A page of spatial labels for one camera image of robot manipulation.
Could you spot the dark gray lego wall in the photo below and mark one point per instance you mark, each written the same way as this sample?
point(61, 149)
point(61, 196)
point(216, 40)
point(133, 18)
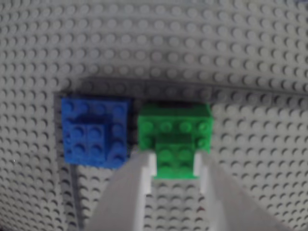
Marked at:
point(156, 87)

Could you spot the green lego cube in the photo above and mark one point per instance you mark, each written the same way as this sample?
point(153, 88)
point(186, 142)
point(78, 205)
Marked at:
point(174, 130)

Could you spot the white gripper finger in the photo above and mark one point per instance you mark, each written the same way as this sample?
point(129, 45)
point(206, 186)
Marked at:
point(228, 199)
point(122, 197)

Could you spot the gray lego baseplate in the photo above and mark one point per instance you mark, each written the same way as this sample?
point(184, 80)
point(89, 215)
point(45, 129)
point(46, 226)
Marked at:
point(168, 36)

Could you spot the blue lego cube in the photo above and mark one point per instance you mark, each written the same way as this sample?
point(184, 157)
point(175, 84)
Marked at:
point(93, 134)

